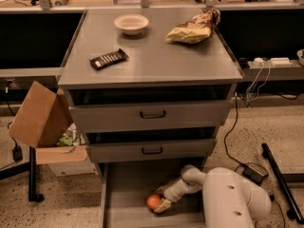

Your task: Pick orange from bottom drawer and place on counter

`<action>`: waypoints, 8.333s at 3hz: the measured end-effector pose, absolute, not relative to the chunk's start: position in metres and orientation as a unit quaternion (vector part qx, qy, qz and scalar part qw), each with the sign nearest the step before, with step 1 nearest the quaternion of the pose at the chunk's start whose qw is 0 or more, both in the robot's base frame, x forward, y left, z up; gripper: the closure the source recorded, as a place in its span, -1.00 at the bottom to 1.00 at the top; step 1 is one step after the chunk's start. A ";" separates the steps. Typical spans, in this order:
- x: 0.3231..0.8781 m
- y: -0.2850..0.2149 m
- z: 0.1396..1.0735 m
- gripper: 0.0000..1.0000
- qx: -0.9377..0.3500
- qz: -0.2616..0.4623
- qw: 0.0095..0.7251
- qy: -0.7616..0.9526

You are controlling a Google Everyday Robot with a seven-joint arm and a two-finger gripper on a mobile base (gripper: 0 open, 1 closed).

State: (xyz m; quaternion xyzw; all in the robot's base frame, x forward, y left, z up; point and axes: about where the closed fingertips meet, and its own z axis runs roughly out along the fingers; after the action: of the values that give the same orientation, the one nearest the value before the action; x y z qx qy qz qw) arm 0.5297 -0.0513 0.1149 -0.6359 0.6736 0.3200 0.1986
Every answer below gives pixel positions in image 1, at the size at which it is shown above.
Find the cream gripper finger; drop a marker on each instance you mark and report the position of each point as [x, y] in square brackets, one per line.
[163, 206]
[161, 189]

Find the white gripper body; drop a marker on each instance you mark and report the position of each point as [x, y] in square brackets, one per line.
[171, 191]

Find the orange fruit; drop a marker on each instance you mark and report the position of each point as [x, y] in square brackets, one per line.
[153, 201]

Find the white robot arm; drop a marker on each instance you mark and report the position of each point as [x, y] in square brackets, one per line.
[229, 200]

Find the grey bottom drawer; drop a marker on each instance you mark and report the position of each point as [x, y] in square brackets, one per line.
[126, 186]

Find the grey drawer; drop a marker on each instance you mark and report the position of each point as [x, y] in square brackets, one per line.
[150, 116]
[126, 186]
[145, 151]

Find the grey middle drawer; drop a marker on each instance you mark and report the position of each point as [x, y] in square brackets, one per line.
[145, 151]

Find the grey top drawer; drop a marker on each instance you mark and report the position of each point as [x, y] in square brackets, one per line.
[150, 116]

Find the grey drawer cabinet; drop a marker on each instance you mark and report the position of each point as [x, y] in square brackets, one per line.
[156, 72]

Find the black power adapter right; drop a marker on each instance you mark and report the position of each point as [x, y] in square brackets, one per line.
[254, 175]

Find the black power adapter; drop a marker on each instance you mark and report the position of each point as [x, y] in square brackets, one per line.
[254, 175]
[17, 153]

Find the green snack packet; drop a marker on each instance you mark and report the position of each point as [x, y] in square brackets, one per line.
[65, 140]

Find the black table leg right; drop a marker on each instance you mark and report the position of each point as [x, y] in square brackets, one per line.
[294, 212]

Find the black table leg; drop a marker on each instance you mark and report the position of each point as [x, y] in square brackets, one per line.
[294, 212]
[31, 168]

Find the black table leg left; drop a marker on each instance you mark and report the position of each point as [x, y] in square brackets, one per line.
[31, 168]

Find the brown cardboard box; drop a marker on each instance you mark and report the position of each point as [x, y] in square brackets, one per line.
[42, 119]

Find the black snack bar wrapper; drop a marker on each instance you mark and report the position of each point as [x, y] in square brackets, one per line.
[109, 59]

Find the black power adapter left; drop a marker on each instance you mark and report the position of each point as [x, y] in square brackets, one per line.
[17, 153]

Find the white plug charger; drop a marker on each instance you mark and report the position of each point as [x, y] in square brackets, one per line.
[258, 61]

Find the yellow chip bag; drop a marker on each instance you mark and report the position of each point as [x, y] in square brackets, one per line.
[196, 29]

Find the white bowl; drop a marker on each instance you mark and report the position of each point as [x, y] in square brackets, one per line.
[131, 24]

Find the white power strip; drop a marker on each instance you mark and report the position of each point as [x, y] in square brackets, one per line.
[280, 62]

